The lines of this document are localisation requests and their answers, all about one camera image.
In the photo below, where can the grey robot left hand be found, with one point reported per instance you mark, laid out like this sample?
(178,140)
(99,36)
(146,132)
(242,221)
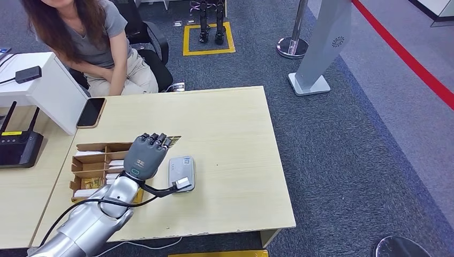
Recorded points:
(145,158)

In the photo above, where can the yellow patterned ID card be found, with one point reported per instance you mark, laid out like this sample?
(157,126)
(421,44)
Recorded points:
(175,140)

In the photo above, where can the person's left forearm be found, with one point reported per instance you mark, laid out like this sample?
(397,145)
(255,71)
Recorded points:
(117,78)

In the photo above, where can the person's right forearm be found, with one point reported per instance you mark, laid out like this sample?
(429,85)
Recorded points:
(85,69)

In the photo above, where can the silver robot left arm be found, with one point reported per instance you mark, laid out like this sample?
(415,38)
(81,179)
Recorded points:
(92,220)

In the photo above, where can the white key card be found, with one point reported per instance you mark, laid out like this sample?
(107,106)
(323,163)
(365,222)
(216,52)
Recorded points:
(112,176)
(110,181)
(116,163)
(88,153)
(87,193)

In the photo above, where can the grey white card reader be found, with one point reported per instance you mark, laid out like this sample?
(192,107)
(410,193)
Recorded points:
(184,166)

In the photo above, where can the cardboard card organizer box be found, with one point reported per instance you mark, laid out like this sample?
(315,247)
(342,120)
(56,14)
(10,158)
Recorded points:
(88,165)

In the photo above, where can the yellow patterned key card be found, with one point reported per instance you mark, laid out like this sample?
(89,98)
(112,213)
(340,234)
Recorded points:
(93,183)

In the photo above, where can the person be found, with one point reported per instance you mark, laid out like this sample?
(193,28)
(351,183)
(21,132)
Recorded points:
(92,39)

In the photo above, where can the black smartphone tan case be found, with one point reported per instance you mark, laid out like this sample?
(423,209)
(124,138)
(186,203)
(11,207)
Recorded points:
(91,112)

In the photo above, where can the white power strip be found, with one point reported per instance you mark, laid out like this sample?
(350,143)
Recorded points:
(177,87)

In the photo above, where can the black office chair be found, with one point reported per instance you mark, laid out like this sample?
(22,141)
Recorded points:
(159,67)

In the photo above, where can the white counter partition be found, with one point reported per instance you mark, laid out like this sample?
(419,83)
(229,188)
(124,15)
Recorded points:
(53,92)

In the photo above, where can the yellow floor tape strip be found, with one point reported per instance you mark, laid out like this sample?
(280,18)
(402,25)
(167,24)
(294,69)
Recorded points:
(220,253)

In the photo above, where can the yellow floor tape square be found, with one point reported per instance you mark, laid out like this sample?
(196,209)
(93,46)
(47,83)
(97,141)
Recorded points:
(209,51)

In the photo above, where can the black router with antennas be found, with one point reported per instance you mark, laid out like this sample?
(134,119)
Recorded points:
(16,149)

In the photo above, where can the small black adapter box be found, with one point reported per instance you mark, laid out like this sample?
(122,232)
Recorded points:
(28,74)

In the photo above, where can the black humanoid robot legs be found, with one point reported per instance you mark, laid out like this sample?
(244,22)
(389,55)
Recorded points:
(220,28)

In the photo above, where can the grey kiosk stand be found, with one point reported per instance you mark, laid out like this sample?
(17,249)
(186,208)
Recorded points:
(319,46)

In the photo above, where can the chrome round base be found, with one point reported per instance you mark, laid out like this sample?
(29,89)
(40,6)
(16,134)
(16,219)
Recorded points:
(399,248)

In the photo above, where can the red floor tape line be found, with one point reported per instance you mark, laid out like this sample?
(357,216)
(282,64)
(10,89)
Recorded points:
(408,58)

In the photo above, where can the glass display case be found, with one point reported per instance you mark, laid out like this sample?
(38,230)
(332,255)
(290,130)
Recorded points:
(441,12)

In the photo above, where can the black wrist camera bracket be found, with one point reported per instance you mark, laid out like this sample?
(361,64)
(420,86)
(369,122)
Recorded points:
(159,192)

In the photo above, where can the chrome stanchion post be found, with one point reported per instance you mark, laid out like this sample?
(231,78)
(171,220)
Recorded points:
(292,46)

